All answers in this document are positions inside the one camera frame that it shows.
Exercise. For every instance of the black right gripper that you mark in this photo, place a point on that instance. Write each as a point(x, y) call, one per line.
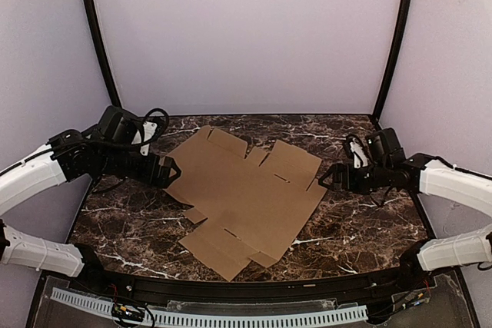
point(337, 177)

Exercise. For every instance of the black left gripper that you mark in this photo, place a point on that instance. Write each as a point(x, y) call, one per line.
point(164, 170)

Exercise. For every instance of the brown cardboard box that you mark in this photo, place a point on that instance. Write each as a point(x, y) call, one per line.
point(248, 204)

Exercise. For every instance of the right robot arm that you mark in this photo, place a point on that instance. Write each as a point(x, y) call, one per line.
point(379, 161)

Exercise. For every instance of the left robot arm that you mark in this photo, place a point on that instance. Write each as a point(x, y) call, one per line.
point(118, 145)

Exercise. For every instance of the small green circuit board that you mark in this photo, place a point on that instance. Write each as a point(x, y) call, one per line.
point(127, 312)

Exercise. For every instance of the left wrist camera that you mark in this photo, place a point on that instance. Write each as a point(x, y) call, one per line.
point(150, 128)

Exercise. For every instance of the black front rail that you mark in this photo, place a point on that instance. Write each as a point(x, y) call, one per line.
point(373, 288)

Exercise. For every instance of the white slotted cable duct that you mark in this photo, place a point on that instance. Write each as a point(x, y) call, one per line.
point(318, 313)

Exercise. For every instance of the left black frame post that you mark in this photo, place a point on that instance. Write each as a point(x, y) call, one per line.
point(101, 53)

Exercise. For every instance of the black frame post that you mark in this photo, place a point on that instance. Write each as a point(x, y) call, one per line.
point(101, 53)
point(393, 55)

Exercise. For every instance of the right black frame post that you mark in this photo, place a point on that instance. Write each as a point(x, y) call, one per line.
point(393, 55)

